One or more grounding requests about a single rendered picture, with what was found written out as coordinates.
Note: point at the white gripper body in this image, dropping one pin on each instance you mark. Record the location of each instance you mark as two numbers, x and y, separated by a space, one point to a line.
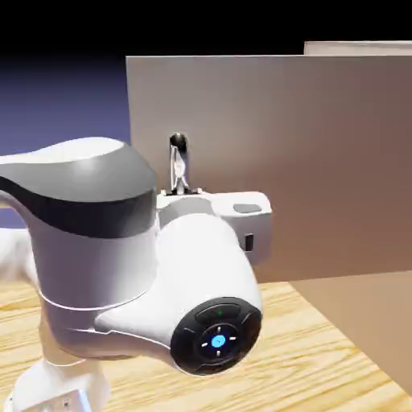
167 201

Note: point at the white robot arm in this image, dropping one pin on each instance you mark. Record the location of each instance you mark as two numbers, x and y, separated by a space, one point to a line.
96 264

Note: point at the brown wooden cabinet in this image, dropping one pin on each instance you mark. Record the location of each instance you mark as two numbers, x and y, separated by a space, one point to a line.
354 48

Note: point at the tan cabinet door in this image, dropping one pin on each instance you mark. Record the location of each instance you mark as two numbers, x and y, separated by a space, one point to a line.
373 318

